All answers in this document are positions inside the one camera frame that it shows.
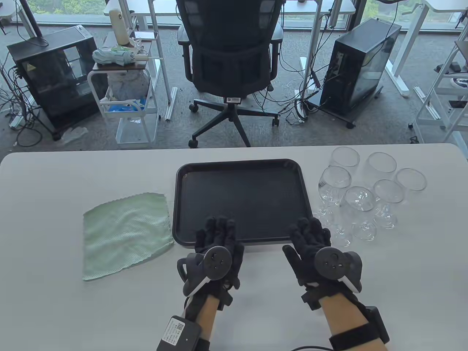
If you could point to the person's right hand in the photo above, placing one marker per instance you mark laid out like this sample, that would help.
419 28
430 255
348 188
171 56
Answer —
307 237

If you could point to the person's left hand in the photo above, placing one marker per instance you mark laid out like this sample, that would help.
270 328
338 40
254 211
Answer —
219 234

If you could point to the clear wine glass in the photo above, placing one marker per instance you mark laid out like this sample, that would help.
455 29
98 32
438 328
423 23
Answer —
345 161
411 181
360 199
382 168
389 192
334 186

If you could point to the green fish scale cleaning cloth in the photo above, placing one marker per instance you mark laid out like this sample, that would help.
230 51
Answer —
126 234

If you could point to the person's right forearm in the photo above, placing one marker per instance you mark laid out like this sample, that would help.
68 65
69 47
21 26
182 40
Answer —
340 314

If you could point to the plain black forearm box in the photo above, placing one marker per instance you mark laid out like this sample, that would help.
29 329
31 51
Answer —
378 323

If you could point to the person's left forearm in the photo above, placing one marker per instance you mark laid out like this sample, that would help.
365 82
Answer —
208 323

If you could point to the grey round hand tracker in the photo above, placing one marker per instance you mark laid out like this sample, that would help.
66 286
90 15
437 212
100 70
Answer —
330 264
216 262

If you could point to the black plastic tray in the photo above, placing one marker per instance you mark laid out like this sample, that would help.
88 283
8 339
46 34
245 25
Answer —
241 193

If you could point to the black box with white label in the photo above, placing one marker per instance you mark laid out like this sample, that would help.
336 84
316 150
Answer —
175 332

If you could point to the white power strip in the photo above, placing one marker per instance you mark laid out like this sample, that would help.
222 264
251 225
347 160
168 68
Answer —
300 109

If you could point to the white rolling cart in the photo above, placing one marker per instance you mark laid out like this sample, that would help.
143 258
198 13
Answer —
137 131

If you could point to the blue plastic bag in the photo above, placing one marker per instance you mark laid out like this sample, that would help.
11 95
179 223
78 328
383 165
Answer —
120 108

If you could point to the black office chair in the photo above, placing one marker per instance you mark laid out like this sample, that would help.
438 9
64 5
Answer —
230 62

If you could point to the white plastic bag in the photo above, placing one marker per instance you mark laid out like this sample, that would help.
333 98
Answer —
126 86

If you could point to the clear plastic bag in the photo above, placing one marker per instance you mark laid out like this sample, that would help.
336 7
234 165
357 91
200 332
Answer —
73 134

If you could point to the pale green folded umbrella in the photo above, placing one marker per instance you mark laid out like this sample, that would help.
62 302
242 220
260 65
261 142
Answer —
113 56

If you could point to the flat tablet device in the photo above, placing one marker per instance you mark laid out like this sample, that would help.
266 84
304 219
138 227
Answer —
143 35

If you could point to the black glass-sided computer tower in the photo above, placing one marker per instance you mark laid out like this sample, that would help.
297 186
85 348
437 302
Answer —
55 80

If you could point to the small black box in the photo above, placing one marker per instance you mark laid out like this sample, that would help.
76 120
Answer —
455 67

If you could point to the cream cylindrical bottle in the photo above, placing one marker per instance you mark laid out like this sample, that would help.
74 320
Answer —
119 25

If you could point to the black pole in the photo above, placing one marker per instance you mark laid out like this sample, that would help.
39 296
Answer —
30 20

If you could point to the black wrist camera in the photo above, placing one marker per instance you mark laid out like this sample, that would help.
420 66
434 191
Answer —
310 299
226 298

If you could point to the white shelf frame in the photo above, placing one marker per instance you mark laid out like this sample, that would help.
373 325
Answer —
432 90

